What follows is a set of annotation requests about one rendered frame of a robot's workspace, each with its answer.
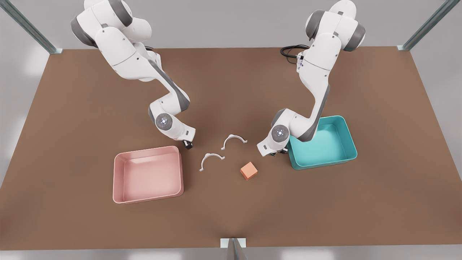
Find pink storage box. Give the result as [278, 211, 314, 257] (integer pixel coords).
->
[113, 146, 184, 204]

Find silver frame post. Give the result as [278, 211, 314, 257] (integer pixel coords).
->
[221, 238, 247, 260]
[397, 0, 462, 51]
[0, 0, 63, 55]

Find orange cube block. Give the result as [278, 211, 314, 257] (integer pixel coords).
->
[240, 162, 258, 181]

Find white arc-shaped clamp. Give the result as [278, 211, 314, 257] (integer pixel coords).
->
[200, 153, 225, 172]
[221, 134, 248, 150]

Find blue storage box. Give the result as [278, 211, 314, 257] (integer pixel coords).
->
[287, 116, 358, 170]

